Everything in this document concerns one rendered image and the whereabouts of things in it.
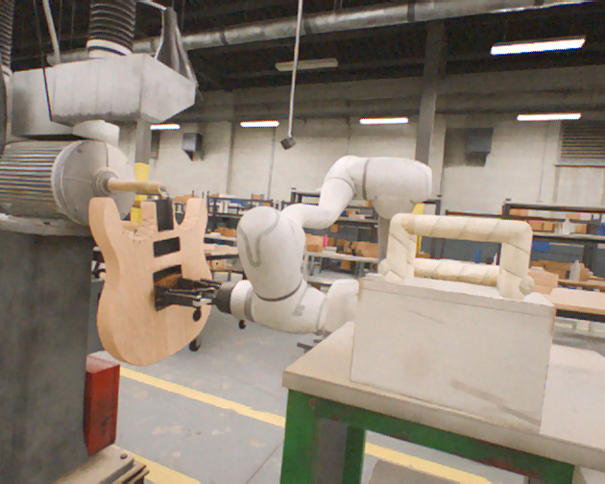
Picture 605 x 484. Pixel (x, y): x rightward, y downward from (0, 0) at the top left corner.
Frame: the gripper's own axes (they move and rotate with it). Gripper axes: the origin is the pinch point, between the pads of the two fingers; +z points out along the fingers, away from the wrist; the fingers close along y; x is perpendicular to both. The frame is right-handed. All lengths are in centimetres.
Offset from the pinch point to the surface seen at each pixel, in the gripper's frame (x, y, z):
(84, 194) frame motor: 21.9, 1.9, 30.6
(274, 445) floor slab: -115, 84, 14
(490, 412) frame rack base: -4, -16, -72
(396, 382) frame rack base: -3, -15, -59
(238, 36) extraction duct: 243, 483, 286
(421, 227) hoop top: 21, -10, -60
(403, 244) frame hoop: 18, -10, -58
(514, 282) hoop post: 14, -12, -73
